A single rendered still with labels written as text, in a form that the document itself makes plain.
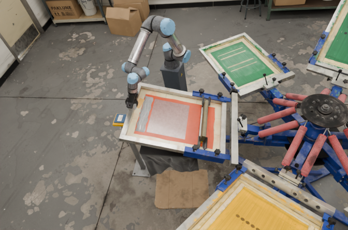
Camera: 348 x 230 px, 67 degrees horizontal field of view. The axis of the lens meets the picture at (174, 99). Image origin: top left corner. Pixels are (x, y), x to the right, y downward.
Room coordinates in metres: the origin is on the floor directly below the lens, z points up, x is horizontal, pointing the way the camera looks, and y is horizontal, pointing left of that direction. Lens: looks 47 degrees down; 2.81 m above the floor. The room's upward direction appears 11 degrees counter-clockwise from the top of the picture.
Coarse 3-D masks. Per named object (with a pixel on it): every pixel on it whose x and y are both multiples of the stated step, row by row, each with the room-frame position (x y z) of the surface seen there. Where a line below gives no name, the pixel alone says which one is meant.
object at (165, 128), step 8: (152, 120) 1.33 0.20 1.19; (160, 120) 1.33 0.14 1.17; (168, 120) 1.33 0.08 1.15; (176, 120) 1.32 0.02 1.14; (152, 128) 1.25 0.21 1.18; (160, 128) 1.25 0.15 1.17; (168, 128) 1.25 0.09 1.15; (176, 128) 1.24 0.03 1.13; (184, 128) 1.24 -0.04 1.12; (192, 128) 1.24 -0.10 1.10; (208, 128) 1.23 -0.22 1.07; (152, 136) 1.18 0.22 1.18; (160, 136) 1.18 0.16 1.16; (168, 136) 1.18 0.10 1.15; (176, 136) 1.17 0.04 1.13; (184, 136) 1.17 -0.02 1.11; (192, 136) 1.17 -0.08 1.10; (208, 136) 1.16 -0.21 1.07; (192, 144) 1.10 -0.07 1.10; (200, 144) 1.09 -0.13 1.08; (208, 144) 1.09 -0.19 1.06
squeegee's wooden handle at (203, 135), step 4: (204, 104) 1.41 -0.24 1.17; (204, 108) 1.35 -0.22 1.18; (204, 112) 1.31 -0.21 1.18; (204, 116) 1.27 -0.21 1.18; (204, 120) 1.23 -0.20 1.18; (204, 124) 1.19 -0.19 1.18; (204, 128) 1.16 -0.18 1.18; (204, 132) 1.13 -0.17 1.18; (200, 136) 1.13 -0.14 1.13; (204, 136) 1.09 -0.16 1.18; (200, 140) 1.10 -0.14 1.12
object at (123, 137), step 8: (144, 88) 1.66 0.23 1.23; (152, 88) 1.64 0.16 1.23; (160, 88) 1.64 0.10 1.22; (168, 88) 1.64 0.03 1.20; (184, 96) 1.56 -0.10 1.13; (192, 96) 1.54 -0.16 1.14; (224, 104) 1.44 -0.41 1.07; (128, 112) 1.39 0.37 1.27; (224, 112) 1.35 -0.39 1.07; (128, 120) 1.31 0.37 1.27; (224, 120) 1.28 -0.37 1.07; (224, 128) 1.20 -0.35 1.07; (120, 136) 1.17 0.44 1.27; (128, 136) 1.17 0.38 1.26; (224, 136) 1.13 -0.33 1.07; (136, 144) 1.12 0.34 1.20; (144, 144) 1.11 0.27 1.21; (152, 144) 1.09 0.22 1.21; (160, 144) 1.09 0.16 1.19; (168, 144) 1.09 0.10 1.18; (224, 144) 1.06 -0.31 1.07; (224, 152) 0.99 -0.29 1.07
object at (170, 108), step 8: (152, 96) 1.58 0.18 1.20; (152, 104) 1.49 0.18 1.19; (160, 104) 1.49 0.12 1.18; (168, 104) 1.49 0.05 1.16; (176, 104) 1.49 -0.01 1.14; (184, 104) 1.48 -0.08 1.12; (192, 104) 1.48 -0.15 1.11; (152, 112) 1.41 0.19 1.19; (160, 112) 1.40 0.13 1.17; (168, 112) 1.40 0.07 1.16; (176, 112) 1.40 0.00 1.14; (184, 112) 1.40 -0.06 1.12; (192, 112) 1.39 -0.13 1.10; (200, 112) 1.39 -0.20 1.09; (208, 112) 1.39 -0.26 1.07; (184, 120) 1.32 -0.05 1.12; (192, 120) 1.32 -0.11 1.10; (208, 120) 1.31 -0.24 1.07
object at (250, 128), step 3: (249, 126) 1.17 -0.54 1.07; (252, 126) 1.17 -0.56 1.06; (255, 126) 1.17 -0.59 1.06; (258, 126) 1.17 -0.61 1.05; (249, 129) 1.15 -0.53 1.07; (252, 129) 1.15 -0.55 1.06; (255, 129) 1.14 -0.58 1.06; (258, 129) 1.14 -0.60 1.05; (240, 132) 1.15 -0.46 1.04; (249, 132) 1.13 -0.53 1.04; (252, 132) 1.13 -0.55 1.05; (255, 132) 1.12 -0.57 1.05
